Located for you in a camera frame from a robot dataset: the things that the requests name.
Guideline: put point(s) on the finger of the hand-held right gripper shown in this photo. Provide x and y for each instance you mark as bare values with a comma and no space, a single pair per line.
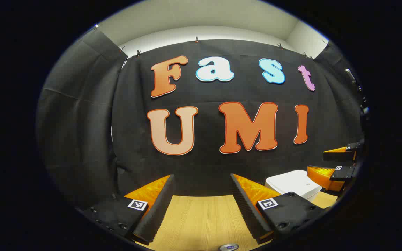
321,176
340,155

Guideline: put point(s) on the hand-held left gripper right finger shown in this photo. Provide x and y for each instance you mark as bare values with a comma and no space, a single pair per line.
248,212

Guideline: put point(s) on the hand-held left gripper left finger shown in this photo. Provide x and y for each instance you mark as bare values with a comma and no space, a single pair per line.
159,212

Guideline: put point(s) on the white desktop garbage bin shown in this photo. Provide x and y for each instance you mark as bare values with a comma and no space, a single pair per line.
293,183

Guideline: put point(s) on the blue pop can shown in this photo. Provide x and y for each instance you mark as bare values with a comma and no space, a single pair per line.
229,247

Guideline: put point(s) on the wooden desktop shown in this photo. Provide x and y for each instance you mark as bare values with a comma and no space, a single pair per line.
201,223

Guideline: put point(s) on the black backdrop cloth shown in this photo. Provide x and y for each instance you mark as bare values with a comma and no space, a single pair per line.
208,164

